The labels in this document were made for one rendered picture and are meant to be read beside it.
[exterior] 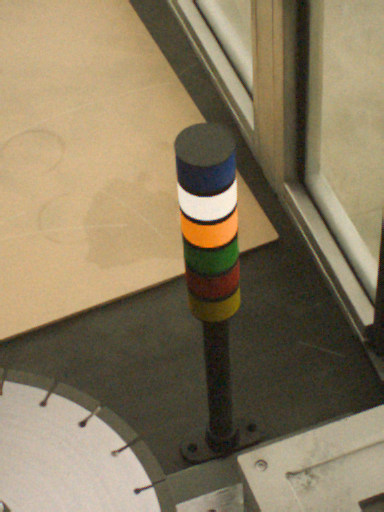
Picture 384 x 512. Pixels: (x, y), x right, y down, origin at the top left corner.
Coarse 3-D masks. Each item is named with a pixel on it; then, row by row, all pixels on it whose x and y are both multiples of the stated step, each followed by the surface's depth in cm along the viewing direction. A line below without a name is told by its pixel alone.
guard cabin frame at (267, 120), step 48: (192, 0) 166; (288, 0) 126; (192, 48) 167; (288, 48) 131; (240, 96) 155; (288, 96) 136; (288, 144) 141; (288, 192) 145; (336, 240) 140; (336, 288) 139
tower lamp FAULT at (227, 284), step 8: (192, 272) 107; (224, 272) 107; (232, 272) 108; (192, 280) 108; (200, 280) 108; (208, 280) 107; (216, 280) 107; (224, 280) 108; (232, 280) 109; (192, 288) 109; (200, 288) 108; (208, 288) 108; (216, 288) 108; (224, 288) 109; (232, 288) 109; (200, 296) 109; (208, 296) 109; (216, 296) 109; (224, 296) 109
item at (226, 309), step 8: (192, 296) 110; (232, 296) 110; (192, 304) 111; (200, 304) 110; (208, 304) 110; (216, 304) 110; (224, 304) 110; (232, 304) 111; (192, 312) 112; (200, 312) 111; (208, 312) 111; (216, 312) 111; (224, 312) 111; (232, 312) 112; (200, 320) 112; (208, 320) 112; (216, 320) 111; (224, 320) 112
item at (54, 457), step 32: (0, 384) 111; (0, 416) 109; (32, 416) 109; (64, 416) 109; (0, 448) 107; (32, 448) 107; (64, 448) 107; (96, 448) 107; (128, 448) 106; (0, 480) 105; (32, 480) 105; (64, 480) 105; (96, 480) 105; (128, 480) 105
